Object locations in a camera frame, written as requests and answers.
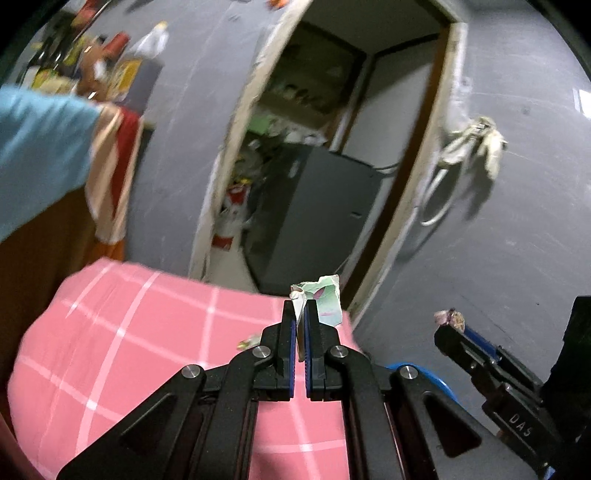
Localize purple wrapper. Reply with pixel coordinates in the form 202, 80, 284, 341
434, 308, 466, 330

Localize light blue cloth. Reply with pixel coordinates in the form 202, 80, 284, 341
0, 85, 105, 241

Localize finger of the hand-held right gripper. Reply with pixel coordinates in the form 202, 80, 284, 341
464, 325, 544, 400
434, 323, 555, 462

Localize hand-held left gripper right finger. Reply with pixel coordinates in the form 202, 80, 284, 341
305, 299, 539, 480

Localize pink checked tablecloth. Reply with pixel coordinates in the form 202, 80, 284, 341
7, 257, 358, 480

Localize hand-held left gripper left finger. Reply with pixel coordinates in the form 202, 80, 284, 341
55, 299, 296, 480

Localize red cup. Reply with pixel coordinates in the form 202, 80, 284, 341
104, 31, 130, 54

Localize blue bin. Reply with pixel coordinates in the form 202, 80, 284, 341
385, 362, 458, 407

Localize wooden door frame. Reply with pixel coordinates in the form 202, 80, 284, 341
189, 0, 469, 324

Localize large oil jug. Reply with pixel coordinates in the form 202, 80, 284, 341
108, 21, 169, 102

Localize wooden cabinet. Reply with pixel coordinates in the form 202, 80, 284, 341
0, 187, 126, 444

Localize red striped towel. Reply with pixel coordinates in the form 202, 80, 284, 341
84, 104, 144, 243

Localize white green wrapper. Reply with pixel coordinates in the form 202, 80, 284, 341
288, 274, 342, 361

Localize white rubber gloves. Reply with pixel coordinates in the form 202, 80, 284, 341
475, 117, 509, 181

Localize wooden shelf unit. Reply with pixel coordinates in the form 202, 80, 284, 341
259, 21, 368, 134

